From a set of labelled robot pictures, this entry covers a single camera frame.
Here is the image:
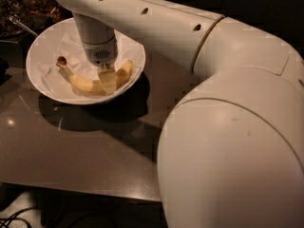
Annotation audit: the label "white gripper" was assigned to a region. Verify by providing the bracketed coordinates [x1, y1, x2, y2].
[83, 37, 118, 95]

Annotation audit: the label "yellow banana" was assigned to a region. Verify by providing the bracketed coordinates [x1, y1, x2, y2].
[56, 56, 133, 95]

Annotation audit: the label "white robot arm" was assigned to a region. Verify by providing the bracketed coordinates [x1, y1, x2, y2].
[57, 0, 304, 228]

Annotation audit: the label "white bowl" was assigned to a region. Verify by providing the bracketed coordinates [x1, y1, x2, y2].
[26, 18, 145, 105]

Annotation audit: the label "white crumpled paper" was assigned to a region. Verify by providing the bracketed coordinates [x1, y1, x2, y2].
[36, 33, 145, 104]

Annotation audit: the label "glass jar with snacks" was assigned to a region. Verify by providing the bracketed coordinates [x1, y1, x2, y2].
[0, 0, 33, 38]
[26, 0, 72, 24]

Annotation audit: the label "metal spoon handle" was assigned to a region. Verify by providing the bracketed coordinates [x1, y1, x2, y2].
[9, 15, 38, 37]

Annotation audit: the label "black cables on floor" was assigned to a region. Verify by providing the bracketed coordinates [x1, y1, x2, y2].
[0, 206, 42, 228]

